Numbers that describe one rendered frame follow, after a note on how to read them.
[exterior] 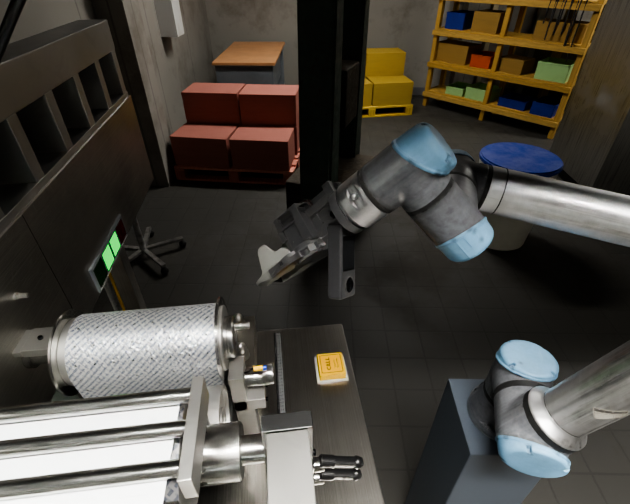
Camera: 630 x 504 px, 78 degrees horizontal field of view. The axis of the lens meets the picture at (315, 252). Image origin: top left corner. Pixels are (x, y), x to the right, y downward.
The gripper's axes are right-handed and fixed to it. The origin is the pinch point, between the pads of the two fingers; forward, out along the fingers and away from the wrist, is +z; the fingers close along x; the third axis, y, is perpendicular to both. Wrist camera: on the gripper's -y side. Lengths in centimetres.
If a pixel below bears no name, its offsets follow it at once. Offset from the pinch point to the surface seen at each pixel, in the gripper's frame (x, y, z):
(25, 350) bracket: 27.0, 7.8, 30.1
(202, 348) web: 10.2, -4.8, 10.9
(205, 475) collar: 24.8, -19.8, -0.8
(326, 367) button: -33.4, -18.9, 24.7
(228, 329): 5.2, -3.6, 9.1
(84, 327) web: 20.8, 7.0, 22.6
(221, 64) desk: -283, 330, 166
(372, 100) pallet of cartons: -456, 251, 82
